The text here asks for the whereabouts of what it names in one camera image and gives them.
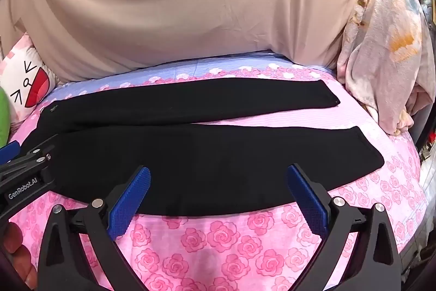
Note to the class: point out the person's left hand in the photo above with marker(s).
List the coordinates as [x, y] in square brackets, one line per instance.
[15, 253]

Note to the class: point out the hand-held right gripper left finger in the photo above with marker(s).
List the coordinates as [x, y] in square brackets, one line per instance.
[131, 200]

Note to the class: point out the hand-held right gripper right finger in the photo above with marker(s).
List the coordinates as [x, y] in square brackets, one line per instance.
[306, 200]

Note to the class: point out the pale floral blanket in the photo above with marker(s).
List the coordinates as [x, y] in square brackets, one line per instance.
[385, 49]

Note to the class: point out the black pants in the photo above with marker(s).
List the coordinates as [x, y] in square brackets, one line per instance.
[204, 158]

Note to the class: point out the pink rose bed sheet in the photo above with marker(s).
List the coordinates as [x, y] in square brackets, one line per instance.
[238, 243]

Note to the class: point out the beige duvet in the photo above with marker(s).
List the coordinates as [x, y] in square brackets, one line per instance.
[187, 4]

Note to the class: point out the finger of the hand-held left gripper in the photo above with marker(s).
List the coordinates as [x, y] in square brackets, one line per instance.
[8, 153]

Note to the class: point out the green plush toy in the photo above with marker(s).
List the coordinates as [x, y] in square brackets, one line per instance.
[3, 117]

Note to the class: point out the cartoon face pillow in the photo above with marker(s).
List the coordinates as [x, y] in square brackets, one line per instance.
[24, 79]

